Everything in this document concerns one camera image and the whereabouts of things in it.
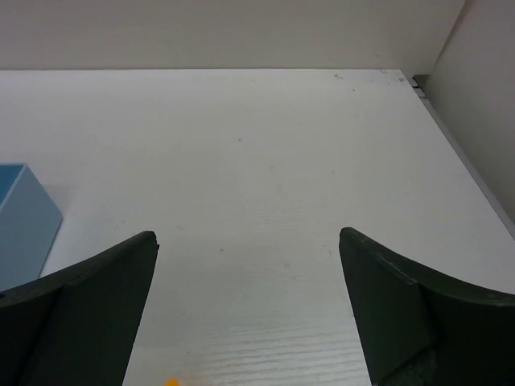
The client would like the light blue bin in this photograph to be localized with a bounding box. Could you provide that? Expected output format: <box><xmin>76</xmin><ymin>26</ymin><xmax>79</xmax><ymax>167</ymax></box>
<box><xmin>0</xmin><ymin>163</ymin><xmax>63</xmax><ymax>290</ymax></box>

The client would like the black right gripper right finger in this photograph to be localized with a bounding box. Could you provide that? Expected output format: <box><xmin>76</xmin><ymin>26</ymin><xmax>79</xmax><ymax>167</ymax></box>
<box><xmin>339</xmin><ymin>227</ymin><xmax>514</xmax><ymax>385</ymax></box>

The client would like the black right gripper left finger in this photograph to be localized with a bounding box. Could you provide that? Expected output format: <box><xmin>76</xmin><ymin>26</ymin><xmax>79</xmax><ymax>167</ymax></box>
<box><xmin>1</xmin><ymin>231</ymin><xmax>159</xmax><ymax>385</ymax></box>

